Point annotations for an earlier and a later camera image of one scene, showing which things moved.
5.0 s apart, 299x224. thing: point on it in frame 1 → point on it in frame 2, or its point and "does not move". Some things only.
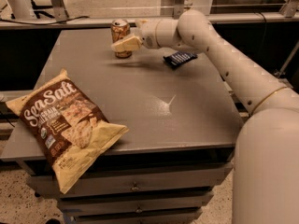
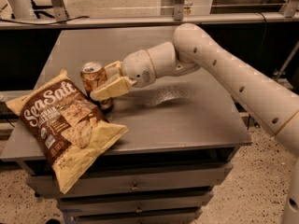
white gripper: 149,34 → 137,67
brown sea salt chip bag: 68,126 does not move
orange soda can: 121,30 → 92,75
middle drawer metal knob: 138,210 does not move
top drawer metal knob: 135,188 does not move
